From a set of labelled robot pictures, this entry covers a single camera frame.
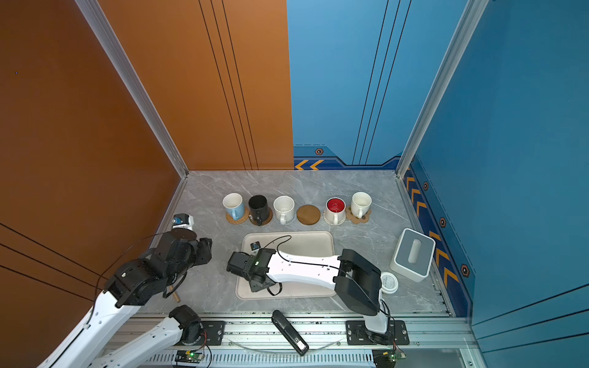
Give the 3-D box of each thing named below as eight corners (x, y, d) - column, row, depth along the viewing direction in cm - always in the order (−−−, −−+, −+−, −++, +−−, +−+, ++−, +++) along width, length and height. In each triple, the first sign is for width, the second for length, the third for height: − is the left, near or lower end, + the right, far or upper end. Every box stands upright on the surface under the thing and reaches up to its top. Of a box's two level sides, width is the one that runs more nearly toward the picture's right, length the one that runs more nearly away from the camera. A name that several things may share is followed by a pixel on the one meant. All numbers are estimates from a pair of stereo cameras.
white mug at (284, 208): (274, 231, 100) (271, 219, 92) (276, 208, 108) (274, 195, 100) (294, 231, 100) (293, 219, 92) (294, 207, 108) (294, 195, 100)
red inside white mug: (326, 228, 100) (328, 217, 94) (324, 208, 107) (326, 197, 101) (344, 228, 100) (347, 217, 94) (341, 208, 107) (344, 197, 101)
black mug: (250, 227, 101) (245, 214, 93) (253, 208, 107) (249, 195, 99) (267, 227, 101) (264, 214, 93) (270, 208, 107) (267, 195, 99)
